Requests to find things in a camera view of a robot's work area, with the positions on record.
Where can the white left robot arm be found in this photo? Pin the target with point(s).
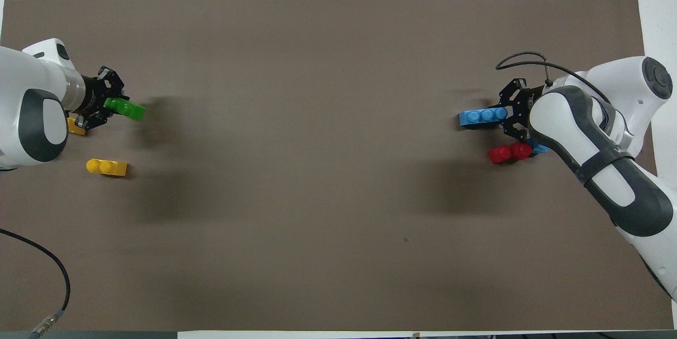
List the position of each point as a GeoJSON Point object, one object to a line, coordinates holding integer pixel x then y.
{"type": "Point", "coordinates": [26, 106]}

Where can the brown table mat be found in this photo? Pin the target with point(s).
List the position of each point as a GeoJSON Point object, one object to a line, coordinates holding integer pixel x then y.
{"type": "Point", "coordinates": [317, 196]}

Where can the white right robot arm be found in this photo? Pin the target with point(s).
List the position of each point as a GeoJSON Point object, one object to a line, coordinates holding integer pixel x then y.
{"type": "Point", "coordinates": [587, 133]}

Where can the blue three-stud brick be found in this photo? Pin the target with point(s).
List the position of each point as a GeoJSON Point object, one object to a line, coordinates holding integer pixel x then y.
{"type": "Point", "coordinates": [482, 118]}
{"type": "Point", "coordinates": [539, 147]}

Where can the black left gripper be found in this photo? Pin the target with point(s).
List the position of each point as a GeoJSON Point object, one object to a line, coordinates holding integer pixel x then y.
{"type": "Point", "coordinates": [93, 95]}

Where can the yellow two-stud brick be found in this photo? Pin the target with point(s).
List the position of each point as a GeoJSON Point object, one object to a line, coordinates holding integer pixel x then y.
{"type": "Point", "coordinates": [107, 168]}
{"type": "Point", "coordinates": [76, 127]}

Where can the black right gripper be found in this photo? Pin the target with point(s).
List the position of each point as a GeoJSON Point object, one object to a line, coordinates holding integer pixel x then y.
{"type": "Point", "coordinates": [522, 106]}

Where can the green two-stud brick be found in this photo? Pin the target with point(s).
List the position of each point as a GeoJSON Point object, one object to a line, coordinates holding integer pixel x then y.
{"type": "Point", "coordinates": [125, 108]}

